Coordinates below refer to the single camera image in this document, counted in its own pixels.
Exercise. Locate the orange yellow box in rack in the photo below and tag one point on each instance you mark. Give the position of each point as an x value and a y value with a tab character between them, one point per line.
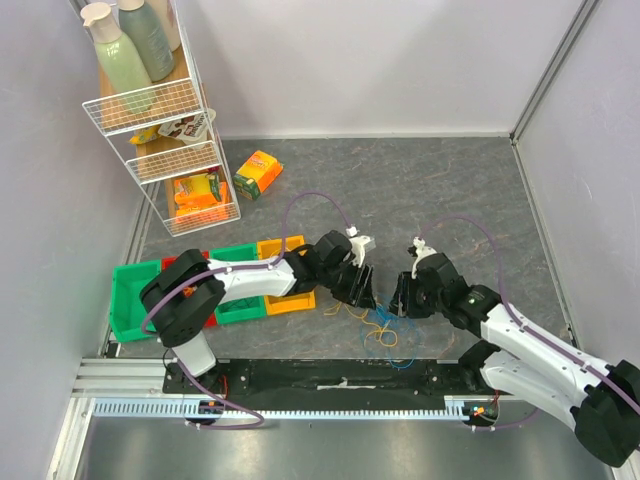
201	199

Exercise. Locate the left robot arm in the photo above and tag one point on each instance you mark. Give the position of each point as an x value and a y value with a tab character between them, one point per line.
180	299

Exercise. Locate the far left green bin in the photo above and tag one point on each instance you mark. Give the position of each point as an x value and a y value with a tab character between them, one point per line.
126	310

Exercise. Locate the red bin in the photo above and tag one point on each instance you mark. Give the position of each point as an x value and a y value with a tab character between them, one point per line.
210	320

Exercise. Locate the white snack pouch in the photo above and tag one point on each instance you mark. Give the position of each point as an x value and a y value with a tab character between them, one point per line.
190	130

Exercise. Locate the orange juice carton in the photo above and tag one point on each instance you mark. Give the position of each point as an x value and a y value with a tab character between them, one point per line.
257	173

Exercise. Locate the aluminium corner post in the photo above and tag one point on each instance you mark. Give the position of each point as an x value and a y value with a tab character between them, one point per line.
579	21

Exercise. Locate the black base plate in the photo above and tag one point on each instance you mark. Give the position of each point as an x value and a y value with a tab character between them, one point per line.
341	384

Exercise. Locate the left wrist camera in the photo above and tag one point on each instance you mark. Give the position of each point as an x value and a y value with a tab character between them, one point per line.
360	245

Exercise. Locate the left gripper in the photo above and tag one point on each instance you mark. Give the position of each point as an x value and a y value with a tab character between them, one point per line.
358	294

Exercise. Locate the grey green bottle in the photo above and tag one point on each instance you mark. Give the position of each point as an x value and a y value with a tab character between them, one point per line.
141	23

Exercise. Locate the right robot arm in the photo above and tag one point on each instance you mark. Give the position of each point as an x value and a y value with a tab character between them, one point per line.
597	400

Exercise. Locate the light green bottle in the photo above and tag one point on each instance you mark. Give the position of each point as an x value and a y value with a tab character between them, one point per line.
118	57

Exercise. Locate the white wire shelf rack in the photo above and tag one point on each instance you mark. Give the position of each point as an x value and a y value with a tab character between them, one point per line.
154	166

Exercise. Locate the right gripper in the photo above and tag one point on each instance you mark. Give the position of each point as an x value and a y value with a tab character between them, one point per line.
409	293

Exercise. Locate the orange bin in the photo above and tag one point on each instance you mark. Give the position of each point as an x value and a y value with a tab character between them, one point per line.
282	305

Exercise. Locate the green bin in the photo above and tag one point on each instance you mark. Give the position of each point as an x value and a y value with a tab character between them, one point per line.
244	309
126	310

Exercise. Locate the yellow snack bag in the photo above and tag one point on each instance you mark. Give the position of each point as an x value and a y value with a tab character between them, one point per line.
144	136

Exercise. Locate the pink bottle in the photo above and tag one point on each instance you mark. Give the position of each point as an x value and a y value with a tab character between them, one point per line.
166	14

